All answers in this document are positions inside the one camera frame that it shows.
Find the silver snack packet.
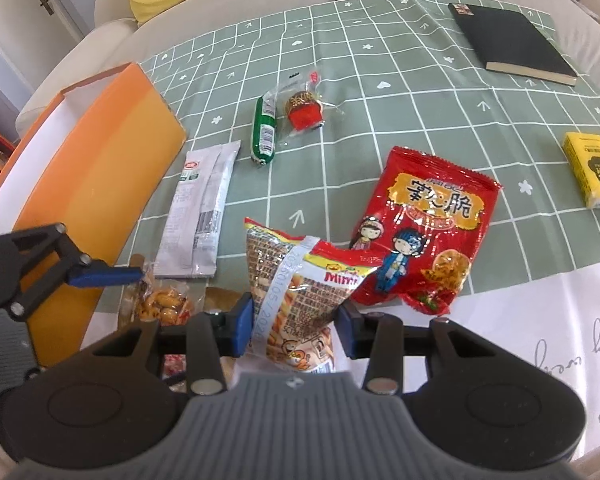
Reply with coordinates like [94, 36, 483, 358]
[155, 140, 242, 279]

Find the red snack bag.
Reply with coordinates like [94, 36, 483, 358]
[349, 146, 503, 317]

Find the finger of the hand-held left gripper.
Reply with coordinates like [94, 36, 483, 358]
[0, 224, 146, 321]

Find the green checked tablecloth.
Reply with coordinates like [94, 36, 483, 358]
[80, 0, 600, 461]

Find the clear peanut snack packet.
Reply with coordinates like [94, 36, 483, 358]
[122, 255, 193, 328]

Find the yellow tissue packet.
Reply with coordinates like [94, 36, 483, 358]
[562, 131, 600, 210]

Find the orange cardboard box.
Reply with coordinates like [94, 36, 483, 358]
[0, 62, 188, 368]

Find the black notebook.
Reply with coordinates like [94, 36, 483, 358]
[448, 3, 578, 87]

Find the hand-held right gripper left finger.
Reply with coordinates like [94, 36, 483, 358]
[97, 292, 254, 395]

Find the small red cake snack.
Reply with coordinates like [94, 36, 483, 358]
[275, 71, 341, 136]

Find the clear red meat snack packet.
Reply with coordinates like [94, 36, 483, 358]
[162, 354, 187, 388]

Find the green sausage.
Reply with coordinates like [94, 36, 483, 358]
[250, 94, 278, 166]

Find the stick snack packet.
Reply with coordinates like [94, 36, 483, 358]
[244, 217, 383, 373]

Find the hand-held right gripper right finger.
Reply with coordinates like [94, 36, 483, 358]
[336, 302, 483, 395]

